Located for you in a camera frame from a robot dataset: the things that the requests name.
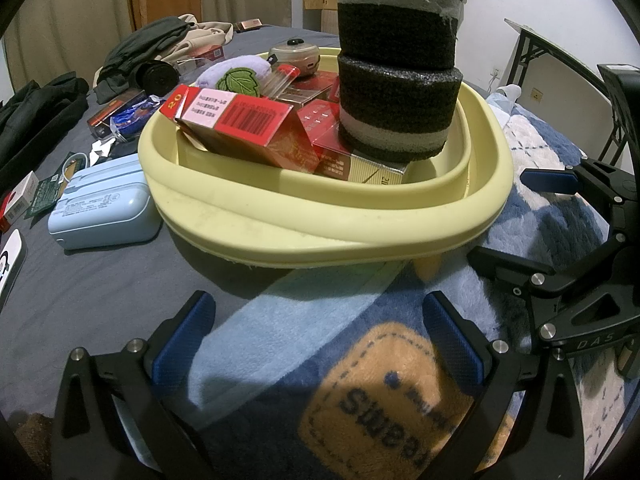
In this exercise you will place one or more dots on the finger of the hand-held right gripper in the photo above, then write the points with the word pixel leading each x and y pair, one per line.
pixel 505 265
pixel 547 180

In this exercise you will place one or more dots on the small copper box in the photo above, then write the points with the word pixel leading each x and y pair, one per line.
pixel 248 24

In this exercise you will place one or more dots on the green packet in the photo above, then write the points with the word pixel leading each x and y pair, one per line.
pixel 47 190

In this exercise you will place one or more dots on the blue plaid plush blanket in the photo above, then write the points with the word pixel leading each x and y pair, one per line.
pixel 310 310

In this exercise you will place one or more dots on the bed with grey sheet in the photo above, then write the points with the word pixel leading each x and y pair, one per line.
pixel 100 300

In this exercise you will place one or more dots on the yellow plastic basin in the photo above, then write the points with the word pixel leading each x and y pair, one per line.
pixel 300 230

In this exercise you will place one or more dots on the black foam cylinder white band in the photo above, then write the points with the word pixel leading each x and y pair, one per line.
pixel 395 105

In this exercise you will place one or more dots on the light blue cloth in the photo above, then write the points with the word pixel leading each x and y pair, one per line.
pixel 500 103

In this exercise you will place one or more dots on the small white box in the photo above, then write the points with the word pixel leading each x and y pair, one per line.
pixel 20 195

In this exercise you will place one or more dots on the white card with black logo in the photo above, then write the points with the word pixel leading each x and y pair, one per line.
pixel 7 260

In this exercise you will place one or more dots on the beige garment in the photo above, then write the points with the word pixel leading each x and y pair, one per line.
pixel 205 35

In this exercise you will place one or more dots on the red cigarette box pink label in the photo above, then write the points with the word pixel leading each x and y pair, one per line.
pixel 235 115

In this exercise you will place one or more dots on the wall outlet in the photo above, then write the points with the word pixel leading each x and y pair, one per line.
pixel 537 94

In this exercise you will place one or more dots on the black folding table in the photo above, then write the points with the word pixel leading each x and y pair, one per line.
pixel 550 42

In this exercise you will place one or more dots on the light blue hard case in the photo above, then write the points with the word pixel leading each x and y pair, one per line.
pixel 100 205

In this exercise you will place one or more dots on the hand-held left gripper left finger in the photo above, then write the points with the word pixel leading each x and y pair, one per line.
pixel 185 340

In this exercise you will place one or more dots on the dark green garment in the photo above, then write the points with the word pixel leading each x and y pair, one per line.
pixel 145 42

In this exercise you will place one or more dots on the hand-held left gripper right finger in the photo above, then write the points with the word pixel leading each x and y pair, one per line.
pixel 452 340

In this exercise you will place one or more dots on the black round object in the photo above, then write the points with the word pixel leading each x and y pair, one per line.
pixel 157 77

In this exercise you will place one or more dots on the red capped clear tube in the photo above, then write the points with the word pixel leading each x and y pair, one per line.
pixel 282 78

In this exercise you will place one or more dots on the white plush with green leaf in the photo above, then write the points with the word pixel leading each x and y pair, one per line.
pixel 230 72

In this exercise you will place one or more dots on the black garment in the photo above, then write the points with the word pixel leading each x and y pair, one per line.
pixel 35 115

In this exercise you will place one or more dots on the dark flat box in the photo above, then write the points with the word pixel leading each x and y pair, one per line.
pixel 102 117

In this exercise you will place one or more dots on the gold cigarette box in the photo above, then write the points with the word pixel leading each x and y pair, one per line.
pixel 375 172

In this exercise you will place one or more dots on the round beige device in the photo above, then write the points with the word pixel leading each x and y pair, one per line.
pixel 295 57

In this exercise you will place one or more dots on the black foam cylinder grey band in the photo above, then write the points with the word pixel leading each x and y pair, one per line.
pixel 395 35

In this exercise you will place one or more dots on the blue snack packet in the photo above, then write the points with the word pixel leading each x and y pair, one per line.
pixel 135 112

